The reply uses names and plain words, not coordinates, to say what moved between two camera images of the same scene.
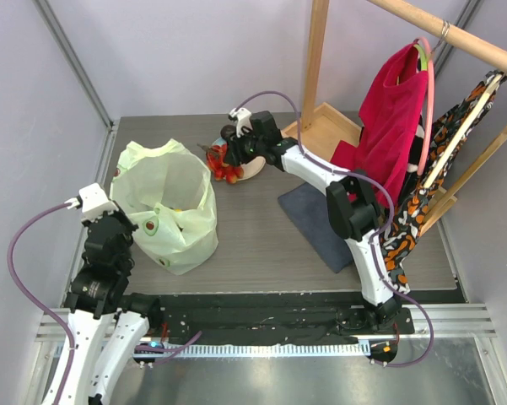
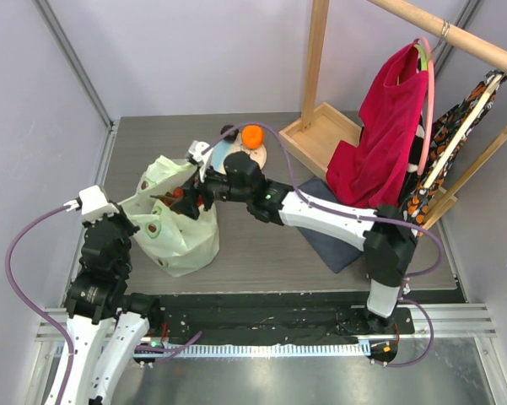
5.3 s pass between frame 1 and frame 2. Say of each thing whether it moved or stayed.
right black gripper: moved
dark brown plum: stayed
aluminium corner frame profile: stayed
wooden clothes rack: stayed
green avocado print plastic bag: moved
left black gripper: stayed
